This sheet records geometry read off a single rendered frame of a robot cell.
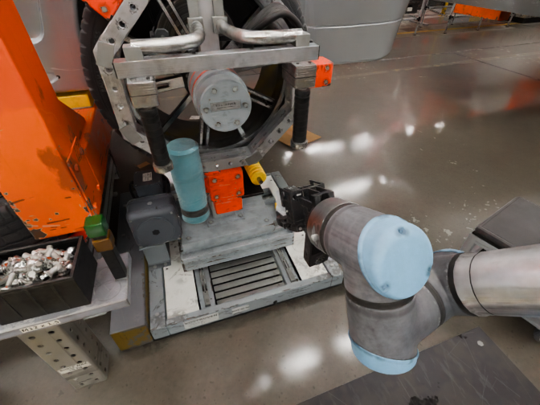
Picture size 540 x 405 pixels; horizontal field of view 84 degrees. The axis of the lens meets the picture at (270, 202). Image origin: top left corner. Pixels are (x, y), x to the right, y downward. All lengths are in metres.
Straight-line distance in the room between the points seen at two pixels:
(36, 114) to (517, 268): 0.89
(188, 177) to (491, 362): 0.95
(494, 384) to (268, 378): 0.66
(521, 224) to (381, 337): 1.12
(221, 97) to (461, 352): 0.92
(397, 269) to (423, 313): 0.12
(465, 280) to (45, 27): 1.31
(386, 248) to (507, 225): 1.12
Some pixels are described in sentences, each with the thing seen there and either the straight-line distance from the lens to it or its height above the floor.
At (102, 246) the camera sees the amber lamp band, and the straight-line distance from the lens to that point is 0.84.
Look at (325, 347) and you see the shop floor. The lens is 1.27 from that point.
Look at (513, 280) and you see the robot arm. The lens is 0.46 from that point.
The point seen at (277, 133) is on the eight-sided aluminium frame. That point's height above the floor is 0.68.
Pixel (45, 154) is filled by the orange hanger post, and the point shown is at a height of 0.77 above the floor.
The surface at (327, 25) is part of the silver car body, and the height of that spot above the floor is 0.90.
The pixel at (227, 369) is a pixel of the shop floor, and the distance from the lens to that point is 1.23.
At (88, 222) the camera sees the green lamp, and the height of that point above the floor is 0.66.
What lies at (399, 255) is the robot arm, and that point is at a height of 0.87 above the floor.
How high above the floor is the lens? 1.14
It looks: 40 degrees down
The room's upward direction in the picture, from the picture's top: straight up
